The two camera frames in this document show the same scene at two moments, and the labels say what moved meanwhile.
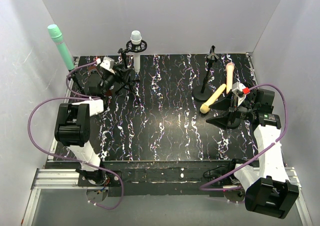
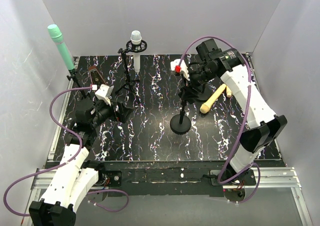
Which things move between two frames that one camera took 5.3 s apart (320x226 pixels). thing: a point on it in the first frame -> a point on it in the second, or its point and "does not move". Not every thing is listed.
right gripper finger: [224, 122] -> [189, 94]
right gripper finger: [224, 104] -> [183, 90]
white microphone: [136, 38] does not move
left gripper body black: [117, 71] -> [119, 110]
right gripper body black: [232, 112] -> [194, 79]
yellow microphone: [204, 108] does not move
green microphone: [56, 35] does not move
